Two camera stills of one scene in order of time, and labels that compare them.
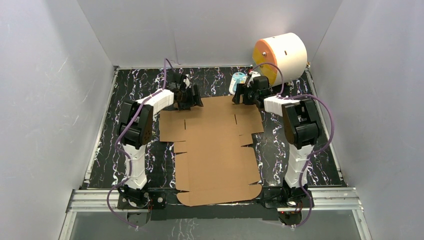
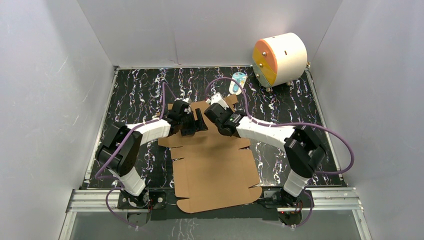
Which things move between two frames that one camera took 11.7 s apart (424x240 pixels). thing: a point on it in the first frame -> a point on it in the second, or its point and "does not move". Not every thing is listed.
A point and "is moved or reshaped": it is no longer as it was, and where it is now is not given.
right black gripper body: x=256 y=97 -> x=228 y=110
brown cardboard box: x=212 y=164 is moved or reshaped
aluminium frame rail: x=341 y=198 does not move
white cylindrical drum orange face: x=286 y=51 does not move
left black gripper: x=189 y=98 -> x=191 y=120
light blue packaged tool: x=237 y=78 does not move
